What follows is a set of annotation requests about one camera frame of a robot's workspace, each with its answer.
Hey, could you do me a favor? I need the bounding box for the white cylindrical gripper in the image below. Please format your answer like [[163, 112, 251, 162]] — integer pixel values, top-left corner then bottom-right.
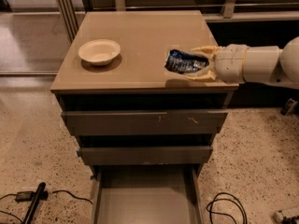
[[187, 44, 249, 84]]

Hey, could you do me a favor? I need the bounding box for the blue pepsi can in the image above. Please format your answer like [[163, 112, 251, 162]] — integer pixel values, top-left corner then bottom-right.
[[164, 49, 209, 74]]

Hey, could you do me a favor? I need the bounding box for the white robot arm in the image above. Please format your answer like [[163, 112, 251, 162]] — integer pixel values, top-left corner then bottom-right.
[[190, 37, 299, 90]]

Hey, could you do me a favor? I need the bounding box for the top grey drawer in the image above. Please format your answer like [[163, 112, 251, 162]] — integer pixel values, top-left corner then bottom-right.
[[62, 110, 227, 136]]

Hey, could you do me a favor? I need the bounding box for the grey drawer cabinet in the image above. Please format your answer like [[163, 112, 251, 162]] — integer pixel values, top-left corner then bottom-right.
[[50, 10, 240, 179]]

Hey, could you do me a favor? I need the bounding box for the middle grey drawer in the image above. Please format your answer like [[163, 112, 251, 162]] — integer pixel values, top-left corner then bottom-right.
[[78, 146, 212, 165]]

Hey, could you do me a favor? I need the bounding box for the bottom grey open drawer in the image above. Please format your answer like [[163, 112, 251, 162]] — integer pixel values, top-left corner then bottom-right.
[[91, 165, 204, 224]]

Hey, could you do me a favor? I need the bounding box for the small grey floor device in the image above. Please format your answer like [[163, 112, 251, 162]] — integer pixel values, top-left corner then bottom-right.
[[280, 98, 298, 116]]

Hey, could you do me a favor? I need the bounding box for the white paper bowl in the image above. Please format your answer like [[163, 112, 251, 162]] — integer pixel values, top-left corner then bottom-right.
[[78, 39, 121, 66]]

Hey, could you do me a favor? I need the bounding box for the white power strip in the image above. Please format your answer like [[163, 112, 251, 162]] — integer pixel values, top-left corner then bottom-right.
[[272, 205, 299, 224]]

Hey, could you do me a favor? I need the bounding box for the black rod on floor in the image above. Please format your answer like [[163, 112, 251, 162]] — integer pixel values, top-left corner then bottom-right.
[[22, 182, 49, 224]]

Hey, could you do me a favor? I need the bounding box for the black power adapter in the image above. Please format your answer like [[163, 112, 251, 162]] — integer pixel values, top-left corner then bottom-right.
[[15, 191, 34, 203]]

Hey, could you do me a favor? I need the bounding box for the metal window frame rail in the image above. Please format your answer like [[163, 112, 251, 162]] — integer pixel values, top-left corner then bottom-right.
[[57, 0, 299, 40]]

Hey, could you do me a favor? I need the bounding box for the black coiled cable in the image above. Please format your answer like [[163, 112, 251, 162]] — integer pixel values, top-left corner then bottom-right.
[[206, 191, 248, 224]]

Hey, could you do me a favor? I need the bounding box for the black adapter cable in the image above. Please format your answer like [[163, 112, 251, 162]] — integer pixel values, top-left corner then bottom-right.
[[0, 189, 93, 224]]

